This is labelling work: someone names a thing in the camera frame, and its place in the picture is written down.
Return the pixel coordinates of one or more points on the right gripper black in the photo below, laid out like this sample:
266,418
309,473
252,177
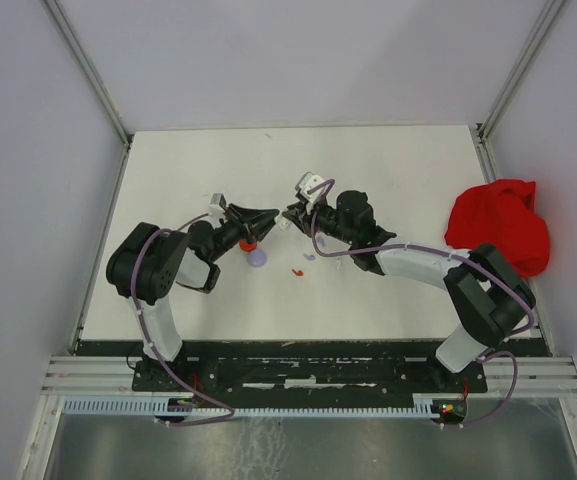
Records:
299,216

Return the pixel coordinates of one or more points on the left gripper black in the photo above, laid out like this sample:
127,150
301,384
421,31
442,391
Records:
261,219

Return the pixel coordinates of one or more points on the white charging case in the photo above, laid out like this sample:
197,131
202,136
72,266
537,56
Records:
282,222

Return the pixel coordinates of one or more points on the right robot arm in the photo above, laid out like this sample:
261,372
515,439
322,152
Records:
491,300

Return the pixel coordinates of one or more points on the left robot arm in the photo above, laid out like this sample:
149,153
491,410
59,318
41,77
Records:
152,260

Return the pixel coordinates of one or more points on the orange charging case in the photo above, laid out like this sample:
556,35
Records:
247,247

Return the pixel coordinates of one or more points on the purple charging case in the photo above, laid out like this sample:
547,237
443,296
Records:
257,258

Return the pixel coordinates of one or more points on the red cloth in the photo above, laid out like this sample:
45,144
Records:
502,214

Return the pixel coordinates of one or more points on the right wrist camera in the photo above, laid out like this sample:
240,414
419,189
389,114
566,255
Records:
308,188

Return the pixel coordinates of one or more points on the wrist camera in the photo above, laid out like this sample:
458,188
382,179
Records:
217,205
308,188

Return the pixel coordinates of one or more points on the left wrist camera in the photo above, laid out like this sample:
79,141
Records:
217,205

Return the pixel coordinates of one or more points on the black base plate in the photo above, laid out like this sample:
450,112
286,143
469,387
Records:
310,373

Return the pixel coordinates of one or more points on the white cable duct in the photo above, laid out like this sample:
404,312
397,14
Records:
168,406

